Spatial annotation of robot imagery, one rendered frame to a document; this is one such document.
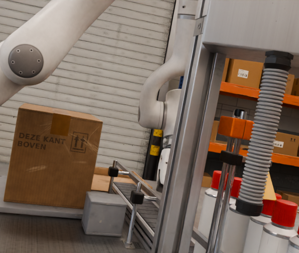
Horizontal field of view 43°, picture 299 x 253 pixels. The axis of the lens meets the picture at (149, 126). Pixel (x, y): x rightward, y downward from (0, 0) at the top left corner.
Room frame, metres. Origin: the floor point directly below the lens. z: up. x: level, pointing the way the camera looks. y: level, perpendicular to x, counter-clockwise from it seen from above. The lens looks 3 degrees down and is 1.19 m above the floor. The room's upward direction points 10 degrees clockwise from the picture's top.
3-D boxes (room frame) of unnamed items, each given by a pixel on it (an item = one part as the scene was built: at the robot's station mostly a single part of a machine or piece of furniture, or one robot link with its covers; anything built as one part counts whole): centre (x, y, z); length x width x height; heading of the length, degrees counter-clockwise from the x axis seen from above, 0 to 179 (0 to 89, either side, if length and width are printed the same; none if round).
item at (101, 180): (1.63, 0.11, 0.85); 0.30 x 0.26 x 0.04; 18
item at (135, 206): (0.97, -0.02, 0.91); 0.07 x 0.03 x 0.16; 108
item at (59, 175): (1.24, 0.29, 0.99); 0.30 x 0.24 x 0.27; 16
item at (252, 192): (0.49, -0.15, 1.18); 0.04 x 0.04 x 0.21
